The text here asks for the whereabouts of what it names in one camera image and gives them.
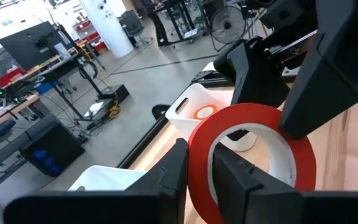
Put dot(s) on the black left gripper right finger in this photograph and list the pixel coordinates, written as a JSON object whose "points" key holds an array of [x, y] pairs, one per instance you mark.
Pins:
{"points": [[275, 208]]}

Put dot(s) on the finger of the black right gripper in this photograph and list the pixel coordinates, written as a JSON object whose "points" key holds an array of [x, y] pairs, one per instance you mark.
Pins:
{"points": [[256, 77], [337, 68]]}

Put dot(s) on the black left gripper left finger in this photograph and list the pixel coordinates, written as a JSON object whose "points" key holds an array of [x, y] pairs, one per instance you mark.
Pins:
{"points": [[120, 208]]}

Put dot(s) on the red tape roll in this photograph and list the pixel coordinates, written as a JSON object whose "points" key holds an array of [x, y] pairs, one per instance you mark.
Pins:
{"points": [[244, 113]]}

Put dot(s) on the small orange tape roll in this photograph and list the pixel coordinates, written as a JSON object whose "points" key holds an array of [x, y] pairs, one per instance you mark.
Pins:
{"points": [[195, 114]]}

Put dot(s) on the white plastic bin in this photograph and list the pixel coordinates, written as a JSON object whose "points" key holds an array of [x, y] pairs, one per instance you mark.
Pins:
{"points": [[104, 179], [194, 96]]}

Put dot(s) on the black floor fan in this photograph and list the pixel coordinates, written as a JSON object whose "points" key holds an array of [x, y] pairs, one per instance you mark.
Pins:
{"points": [[228, 24]]}

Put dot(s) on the computer tower with blue lights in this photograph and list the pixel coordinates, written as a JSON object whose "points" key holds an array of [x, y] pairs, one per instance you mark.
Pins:
{"points": [[51, 146]]}

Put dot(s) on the black desk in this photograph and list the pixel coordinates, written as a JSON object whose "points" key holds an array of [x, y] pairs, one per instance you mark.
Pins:
{"points": [[179, 12]]}

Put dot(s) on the person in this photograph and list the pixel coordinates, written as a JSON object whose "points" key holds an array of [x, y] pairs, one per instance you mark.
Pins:
{"points": [[158, 28]]}

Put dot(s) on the grey office chair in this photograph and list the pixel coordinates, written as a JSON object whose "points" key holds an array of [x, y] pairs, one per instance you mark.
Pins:
{"points": [[132, 26]]}

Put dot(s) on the wooden work table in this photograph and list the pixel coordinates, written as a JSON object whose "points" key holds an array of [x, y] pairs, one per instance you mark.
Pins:
{"points": [[14, 107]]}

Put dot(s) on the white column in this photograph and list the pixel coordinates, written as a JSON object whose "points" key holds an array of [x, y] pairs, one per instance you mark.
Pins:
{"points": [[110, 28]]}

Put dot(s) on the black monitor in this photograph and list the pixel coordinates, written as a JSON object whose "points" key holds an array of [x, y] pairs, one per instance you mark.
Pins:
{"points": [[30, 46]]}

